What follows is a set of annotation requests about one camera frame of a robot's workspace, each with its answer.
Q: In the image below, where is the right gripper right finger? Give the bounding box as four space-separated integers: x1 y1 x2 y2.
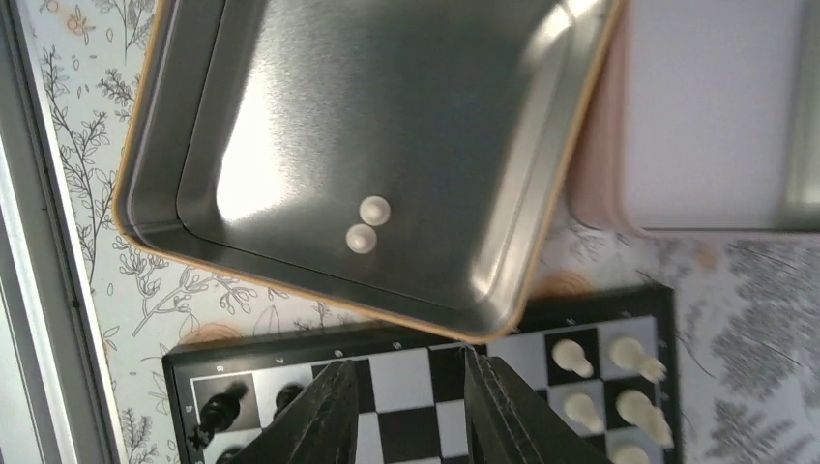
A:
464 348 608 464

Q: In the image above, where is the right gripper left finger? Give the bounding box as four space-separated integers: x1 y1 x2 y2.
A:
227 361 359 464

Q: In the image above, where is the white chess piece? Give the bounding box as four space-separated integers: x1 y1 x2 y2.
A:
607 336 667 383

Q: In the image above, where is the black chess pawn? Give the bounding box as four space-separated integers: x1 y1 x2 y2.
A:
188 382 249 450
274 383 305 418

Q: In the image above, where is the white pawn on board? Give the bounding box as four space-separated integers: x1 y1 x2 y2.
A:
551 338 595 378
563 392 604 433

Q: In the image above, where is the black white chess board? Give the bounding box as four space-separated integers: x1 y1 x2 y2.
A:
162 285 684 463

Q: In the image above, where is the white piece on board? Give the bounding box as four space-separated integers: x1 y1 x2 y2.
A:
616 390 674 448

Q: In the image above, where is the gold tin box with pieces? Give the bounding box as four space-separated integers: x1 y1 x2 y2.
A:
112 1 625 343

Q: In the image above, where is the white pawn in tin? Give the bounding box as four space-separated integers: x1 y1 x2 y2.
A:
345 223 377 254
359 195 392 227

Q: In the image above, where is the floral patterned table mat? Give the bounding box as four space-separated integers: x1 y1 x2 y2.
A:
24 1 819 463

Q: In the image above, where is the aluminium front rail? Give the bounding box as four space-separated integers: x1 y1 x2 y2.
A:
1 1 123 463

